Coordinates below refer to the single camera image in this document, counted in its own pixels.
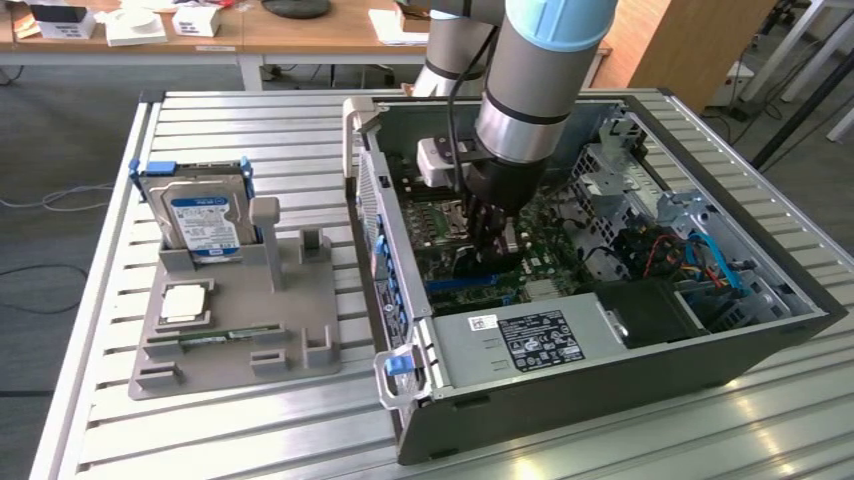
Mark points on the green RAM stick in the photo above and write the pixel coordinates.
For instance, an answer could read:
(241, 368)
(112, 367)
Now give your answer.
(214, 336)

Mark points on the white cardboard box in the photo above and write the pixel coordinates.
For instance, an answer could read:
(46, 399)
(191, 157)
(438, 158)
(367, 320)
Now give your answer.
(197, 22)

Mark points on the silver power supply unit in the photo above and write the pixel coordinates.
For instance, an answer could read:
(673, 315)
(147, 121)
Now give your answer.
(467, 350)

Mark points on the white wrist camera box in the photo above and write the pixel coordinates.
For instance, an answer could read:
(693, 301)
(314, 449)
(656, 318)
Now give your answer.
(437, 162)

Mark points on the silver disk bay cage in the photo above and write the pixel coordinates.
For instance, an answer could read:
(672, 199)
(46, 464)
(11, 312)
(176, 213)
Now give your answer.
(614, 190)

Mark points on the black plastic air shroud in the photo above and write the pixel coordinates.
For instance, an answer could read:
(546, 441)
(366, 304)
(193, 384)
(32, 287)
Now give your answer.
(650, 315)

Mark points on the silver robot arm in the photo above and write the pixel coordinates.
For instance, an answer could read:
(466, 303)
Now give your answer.
(534, 75)

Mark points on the blue case latch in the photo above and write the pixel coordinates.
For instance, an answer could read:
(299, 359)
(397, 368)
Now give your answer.
(397, 366)

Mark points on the grey plastic parts rack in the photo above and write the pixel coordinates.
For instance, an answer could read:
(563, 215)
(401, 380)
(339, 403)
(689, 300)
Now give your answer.
(267, 310)

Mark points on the wooden desk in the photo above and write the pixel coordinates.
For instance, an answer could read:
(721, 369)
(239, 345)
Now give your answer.
(301, 35)

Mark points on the green motherboard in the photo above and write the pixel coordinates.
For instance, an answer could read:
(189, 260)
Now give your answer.
(547, 250)

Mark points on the CPU socket with CPU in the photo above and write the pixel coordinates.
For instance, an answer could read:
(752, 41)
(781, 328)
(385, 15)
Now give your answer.
(454, 220)

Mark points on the white box with black top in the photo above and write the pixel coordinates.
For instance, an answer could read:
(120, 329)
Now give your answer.
(63, 22)

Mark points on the spare silver CPU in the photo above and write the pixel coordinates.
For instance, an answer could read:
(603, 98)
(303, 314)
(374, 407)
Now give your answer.
(182, 305)

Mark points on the black round object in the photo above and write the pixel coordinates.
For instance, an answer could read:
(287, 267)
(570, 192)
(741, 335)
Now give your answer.
(297, 7)

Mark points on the blue expansion slot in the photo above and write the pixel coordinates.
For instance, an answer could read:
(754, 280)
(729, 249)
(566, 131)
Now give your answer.
(461, 282)

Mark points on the white paper stack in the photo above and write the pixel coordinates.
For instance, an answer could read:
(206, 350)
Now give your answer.
(394, 32)

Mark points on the white plastic object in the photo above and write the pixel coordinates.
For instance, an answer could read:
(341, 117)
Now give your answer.
(136, 30)

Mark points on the white table frame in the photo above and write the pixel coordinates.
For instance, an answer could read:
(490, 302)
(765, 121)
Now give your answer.
(834, 50)

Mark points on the black and silver PC case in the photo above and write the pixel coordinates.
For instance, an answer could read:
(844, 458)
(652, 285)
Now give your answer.
(601, 400)

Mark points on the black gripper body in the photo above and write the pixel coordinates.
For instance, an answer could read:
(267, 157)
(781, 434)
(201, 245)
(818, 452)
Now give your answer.
(503, 182)

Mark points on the wooden cabinet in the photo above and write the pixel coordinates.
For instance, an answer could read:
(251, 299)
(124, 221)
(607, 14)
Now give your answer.
(694, 45)

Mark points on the hard disk with blue caddy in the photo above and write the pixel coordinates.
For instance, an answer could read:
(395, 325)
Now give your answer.
(201, 220)

